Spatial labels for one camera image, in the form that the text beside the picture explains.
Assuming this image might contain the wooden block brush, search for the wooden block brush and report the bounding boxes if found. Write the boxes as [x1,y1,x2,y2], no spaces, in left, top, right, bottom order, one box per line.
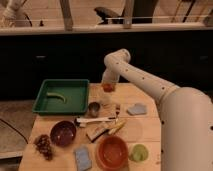
[86,124,109,142]

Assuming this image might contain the green plastic tray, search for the green plastic tray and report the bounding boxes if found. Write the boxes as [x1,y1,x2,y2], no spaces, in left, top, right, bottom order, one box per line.
[32,79,89,116]

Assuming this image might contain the bunch of dark grapes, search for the bunch of dark grapes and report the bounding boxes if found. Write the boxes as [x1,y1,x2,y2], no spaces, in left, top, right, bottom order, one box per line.
[34,134,53,161]

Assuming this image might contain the green apple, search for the green apple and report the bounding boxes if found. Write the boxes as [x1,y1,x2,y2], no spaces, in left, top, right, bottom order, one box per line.
[129,144,149,162]

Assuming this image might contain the small metal cup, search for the small metal cup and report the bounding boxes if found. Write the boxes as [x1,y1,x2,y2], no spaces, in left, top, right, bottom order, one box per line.
[88,102,100,118]

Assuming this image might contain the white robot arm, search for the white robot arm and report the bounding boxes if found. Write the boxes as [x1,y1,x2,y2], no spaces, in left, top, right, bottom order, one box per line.
[102,49,213,171]

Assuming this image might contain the yellow corn cob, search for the yellow corn cob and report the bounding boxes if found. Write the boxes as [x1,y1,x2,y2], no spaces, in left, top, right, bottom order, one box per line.
[108,120,126,135]

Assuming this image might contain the white handled knife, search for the white handled knife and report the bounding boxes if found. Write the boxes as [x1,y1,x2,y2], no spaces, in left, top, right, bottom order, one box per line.
[74,117,115,126]

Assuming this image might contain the red apple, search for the red apple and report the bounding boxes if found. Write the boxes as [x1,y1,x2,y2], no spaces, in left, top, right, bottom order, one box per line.
[102,83,115,93]

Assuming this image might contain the purple bowl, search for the purple bowl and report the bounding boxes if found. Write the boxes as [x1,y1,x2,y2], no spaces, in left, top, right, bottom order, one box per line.
[50,121,76,147]

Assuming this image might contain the orange bowl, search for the orange bowl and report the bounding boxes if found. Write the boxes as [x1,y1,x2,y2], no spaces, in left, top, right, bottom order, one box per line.
[95,136,128,171]

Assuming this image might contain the light blue cloth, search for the light blue cloth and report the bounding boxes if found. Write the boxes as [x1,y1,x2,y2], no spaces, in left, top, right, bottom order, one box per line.
[127,103,147,116]

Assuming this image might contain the blue sponge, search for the blue sponge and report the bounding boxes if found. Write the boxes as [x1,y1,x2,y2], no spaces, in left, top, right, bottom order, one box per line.
[74,146,92,171]

